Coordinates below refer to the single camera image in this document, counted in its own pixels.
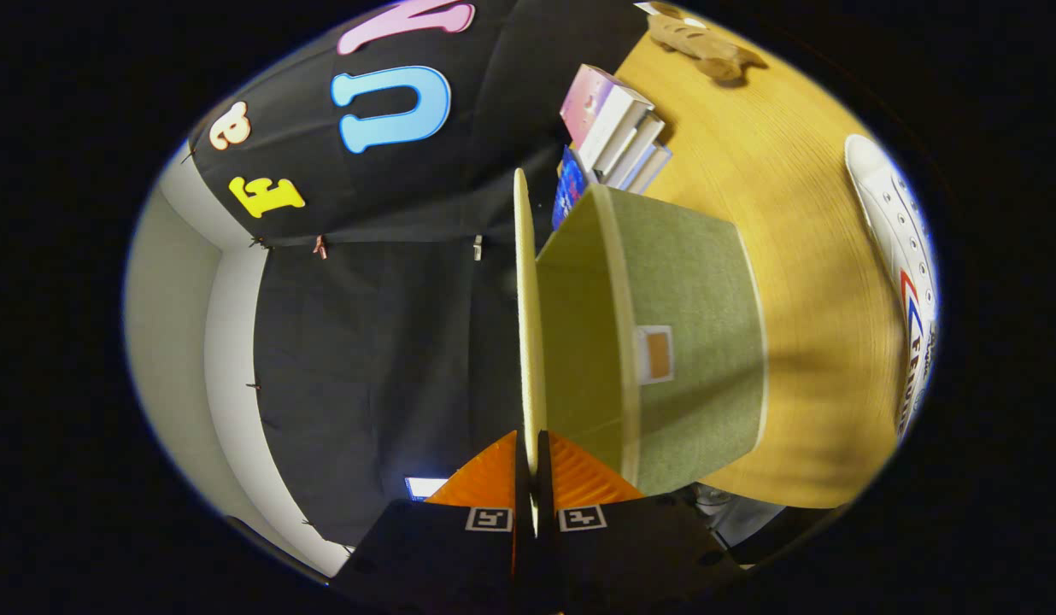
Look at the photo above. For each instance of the white book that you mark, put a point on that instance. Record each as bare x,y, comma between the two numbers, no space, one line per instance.
635,145
652,166

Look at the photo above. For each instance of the glowing screen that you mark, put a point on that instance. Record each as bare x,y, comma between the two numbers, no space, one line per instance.
425,488

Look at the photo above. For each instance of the brown plush toy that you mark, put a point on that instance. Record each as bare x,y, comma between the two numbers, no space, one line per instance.
699,43

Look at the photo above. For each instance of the green fabric storage box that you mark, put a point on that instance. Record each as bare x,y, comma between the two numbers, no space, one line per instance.
690,342

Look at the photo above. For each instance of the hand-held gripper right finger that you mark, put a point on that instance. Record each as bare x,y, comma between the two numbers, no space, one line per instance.
547,555

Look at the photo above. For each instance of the red cloth clip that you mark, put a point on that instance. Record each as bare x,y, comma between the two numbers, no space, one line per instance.
320,248

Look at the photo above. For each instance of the blue cover book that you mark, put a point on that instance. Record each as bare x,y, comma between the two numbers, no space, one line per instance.
569,188

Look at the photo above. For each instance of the pink cover book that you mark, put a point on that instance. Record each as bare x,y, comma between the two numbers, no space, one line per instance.
589,98

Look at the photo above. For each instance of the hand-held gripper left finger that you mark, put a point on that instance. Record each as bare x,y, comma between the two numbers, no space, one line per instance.
521,555

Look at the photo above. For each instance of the white canvas shoe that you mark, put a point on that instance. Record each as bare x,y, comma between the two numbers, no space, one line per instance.
900,239

